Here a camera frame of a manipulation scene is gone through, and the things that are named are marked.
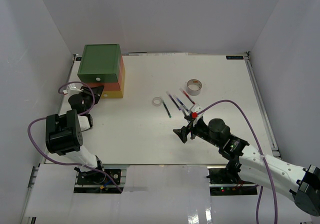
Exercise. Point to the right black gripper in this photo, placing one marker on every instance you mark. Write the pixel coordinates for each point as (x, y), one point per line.
(183, 133)

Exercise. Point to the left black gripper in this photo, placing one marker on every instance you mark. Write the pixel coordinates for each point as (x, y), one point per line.
(98, 91)

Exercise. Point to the orange cardboard box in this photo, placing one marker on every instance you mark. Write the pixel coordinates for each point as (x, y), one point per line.
(121, 76)

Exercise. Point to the green drawer box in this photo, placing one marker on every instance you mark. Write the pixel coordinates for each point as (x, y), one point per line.
(100, 63)

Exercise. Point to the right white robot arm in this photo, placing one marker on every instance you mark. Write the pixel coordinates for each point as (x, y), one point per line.
(246, 163)

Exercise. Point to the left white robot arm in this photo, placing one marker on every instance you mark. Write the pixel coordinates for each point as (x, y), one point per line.
(63, 134)

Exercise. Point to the yellow cardboard box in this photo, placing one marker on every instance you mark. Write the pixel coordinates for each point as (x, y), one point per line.
(112, 94)

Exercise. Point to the blue pen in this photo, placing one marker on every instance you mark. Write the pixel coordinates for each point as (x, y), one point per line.
(182, 104)

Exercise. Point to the green pen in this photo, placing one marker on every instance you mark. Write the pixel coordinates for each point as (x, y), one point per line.
(166, 108)

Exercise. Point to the red pen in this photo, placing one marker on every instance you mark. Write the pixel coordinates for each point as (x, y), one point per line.
(187, 95)

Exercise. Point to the purple pen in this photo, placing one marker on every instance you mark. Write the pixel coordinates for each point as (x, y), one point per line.
(173, 100)

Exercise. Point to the small clear tape roll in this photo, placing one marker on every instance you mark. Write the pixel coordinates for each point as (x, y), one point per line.
(157, 101)

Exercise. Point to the large white tape roll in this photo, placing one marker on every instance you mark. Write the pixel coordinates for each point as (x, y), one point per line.
(193, 87)

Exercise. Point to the blue corner label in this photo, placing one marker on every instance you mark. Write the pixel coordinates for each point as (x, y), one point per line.
(234, 57)

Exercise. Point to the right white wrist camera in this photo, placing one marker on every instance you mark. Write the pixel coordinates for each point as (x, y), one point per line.
(195, 113)

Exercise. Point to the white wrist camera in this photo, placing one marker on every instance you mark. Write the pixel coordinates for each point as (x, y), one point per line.
(70, 88)
(195, 113)

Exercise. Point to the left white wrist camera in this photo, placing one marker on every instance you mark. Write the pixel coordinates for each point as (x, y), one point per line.
(70, 88)

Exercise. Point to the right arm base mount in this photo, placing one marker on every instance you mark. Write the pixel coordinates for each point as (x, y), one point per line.
(220, 185)

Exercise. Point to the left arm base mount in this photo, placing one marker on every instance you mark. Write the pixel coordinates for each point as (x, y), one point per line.
(104, 185)

